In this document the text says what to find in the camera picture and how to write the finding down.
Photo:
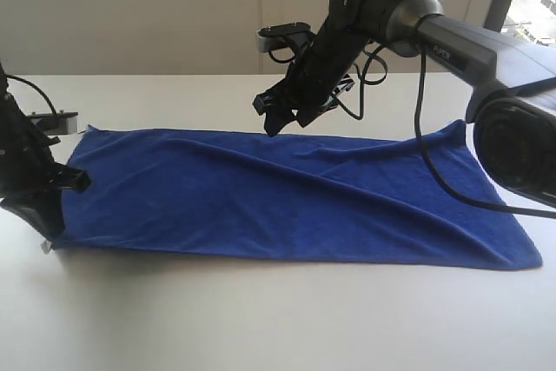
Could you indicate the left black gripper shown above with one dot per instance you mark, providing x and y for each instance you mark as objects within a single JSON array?
[{"x": 29, "y": 173}]

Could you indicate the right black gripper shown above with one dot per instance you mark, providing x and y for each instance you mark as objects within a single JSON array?
[{"x": 305, "y": 92}]

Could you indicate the blue terry towel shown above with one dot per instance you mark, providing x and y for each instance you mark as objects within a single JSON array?
[{"x": 287, "y": 198}]

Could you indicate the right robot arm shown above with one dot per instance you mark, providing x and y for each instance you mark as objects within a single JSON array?
[{"x": 512, "y": 108}]

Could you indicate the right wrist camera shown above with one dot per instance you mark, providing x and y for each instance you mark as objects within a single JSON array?
[{"x": 278, "y": 37}]

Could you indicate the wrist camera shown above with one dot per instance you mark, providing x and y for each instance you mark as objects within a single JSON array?
[
  {"x": 278, "y": 37},
  {"x": 61, "y": 124}
]

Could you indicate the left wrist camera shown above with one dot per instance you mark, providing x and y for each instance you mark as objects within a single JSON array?
[{"x": 61, "y": 124}]

